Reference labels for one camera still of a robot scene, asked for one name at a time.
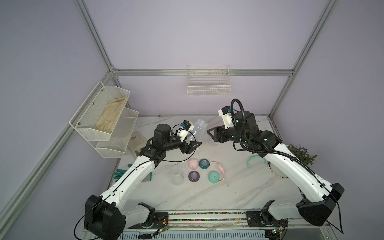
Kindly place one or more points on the potted green plant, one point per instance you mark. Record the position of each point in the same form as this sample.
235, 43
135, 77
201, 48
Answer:
302, 153

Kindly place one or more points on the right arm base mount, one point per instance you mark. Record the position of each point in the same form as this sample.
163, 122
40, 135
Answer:
262, 218

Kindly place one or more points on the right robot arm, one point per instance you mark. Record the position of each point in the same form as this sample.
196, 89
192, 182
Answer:
318, 196

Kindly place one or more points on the teal bottle cap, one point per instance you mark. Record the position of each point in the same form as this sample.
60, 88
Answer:
214, 177

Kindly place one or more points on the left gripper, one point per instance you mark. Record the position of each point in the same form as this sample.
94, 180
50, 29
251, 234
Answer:
184, 149

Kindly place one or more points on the teal nipple collar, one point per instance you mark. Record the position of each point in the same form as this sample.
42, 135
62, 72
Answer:
204, 164

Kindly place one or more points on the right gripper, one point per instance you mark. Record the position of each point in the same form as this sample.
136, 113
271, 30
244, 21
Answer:
222, 129

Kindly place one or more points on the green rubber glove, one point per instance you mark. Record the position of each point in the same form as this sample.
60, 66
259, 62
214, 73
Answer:
120, 172

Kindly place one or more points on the white mesh shelf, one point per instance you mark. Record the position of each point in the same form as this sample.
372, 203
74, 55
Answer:
85, 119
121, 135

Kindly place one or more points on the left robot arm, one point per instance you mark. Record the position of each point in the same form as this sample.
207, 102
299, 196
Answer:
106, 215

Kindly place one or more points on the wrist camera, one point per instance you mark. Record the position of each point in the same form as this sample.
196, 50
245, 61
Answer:
226, 114
186, 128

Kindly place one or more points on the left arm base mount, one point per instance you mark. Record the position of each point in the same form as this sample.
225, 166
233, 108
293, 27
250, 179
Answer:
156, 221

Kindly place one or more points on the white mesh lower shelf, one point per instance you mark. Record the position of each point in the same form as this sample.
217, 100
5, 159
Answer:
121, 135

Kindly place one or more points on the beige glove on table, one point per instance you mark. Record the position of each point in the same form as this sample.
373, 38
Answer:
136, 143

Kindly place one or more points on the beige cloth glove in shelf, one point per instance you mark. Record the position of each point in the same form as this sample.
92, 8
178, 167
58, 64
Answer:
110, 115

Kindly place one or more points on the aluminium front rail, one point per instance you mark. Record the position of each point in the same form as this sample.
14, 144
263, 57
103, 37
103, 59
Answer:
224, 220

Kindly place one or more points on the white wire wall basket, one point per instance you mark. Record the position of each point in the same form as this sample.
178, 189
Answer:
208, 81

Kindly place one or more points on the white mesh upper shelf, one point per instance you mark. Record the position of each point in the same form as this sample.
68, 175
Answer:
85, 119

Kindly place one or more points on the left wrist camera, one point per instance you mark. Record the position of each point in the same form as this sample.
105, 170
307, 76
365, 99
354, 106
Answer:
186, 128

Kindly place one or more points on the pink bottle cap centre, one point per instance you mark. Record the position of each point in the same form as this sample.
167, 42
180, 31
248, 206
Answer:
193, 164

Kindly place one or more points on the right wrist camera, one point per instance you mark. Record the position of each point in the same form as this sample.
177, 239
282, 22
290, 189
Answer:
226, 114

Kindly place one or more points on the purple nipple collar front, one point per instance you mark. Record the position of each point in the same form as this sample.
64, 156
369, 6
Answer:
194, 176

